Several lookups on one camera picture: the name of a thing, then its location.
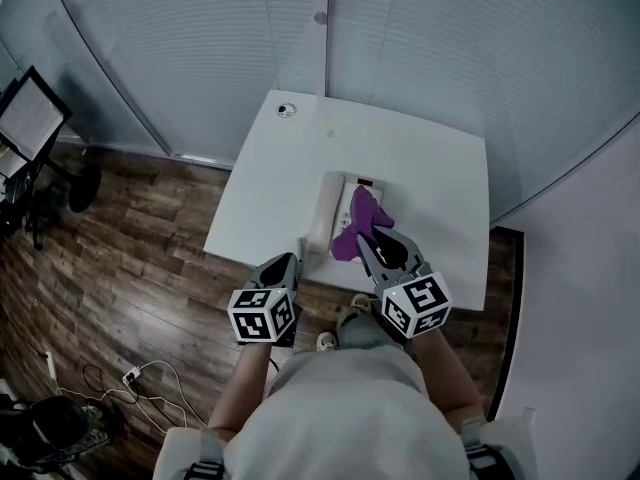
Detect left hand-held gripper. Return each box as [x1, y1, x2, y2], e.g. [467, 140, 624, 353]
[227, 251, 302, 349]

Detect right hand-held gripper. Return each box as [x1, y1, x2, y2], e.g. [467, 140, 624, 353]
[354, 225, 455, 353]

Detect purple cloth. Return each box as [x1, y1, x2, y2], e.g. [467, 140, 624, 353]
[329, 185, 396, 264]

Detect person's left forearm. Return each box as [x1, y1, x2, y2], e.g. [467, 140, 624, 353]
[207, 340, 274, 432]

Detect person's right forearm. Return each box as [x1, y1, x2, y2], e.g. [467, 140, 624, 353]
[412, 325, 486, 422]

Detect white telephone base with keypad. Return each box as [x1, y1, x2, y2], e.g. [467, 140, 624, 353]
[322, 170, 389, 269]

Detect person's grey trousers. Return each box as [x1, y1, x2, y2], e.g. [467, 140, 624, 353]
[337, 307, 406, 352]

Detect white office table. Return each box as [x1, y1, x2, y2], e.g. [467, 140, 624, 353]
[203, 89, 490, 313]

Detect person's white shirt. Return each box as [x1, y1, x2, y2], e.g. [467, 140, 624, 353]
[152, 345, 539, 480]

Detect camouflage fabric bag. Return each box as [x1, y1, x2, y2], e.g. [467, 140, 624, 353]
[69, 427, 111, 464]

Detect black office chair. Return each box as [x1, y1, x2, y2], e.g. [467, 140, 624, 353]
[0, 167, 56, 252]

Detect dark grey swivel stool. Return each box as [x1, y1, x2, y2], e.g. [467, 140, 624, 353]
[27, 395, 91, 464]

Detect black-framed white light box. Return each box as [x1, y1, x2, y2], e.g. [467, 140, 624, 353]
[0, 65, 74, 179]

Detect white power strip with cables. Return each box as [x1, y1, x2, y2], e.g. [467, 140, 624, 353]
[59, 359, 189, 427]
[82, 362, 211, 427]

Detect black round pedestal stand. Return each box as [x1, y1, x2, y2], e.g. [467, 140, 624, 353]
[29, 157, 103, 214]

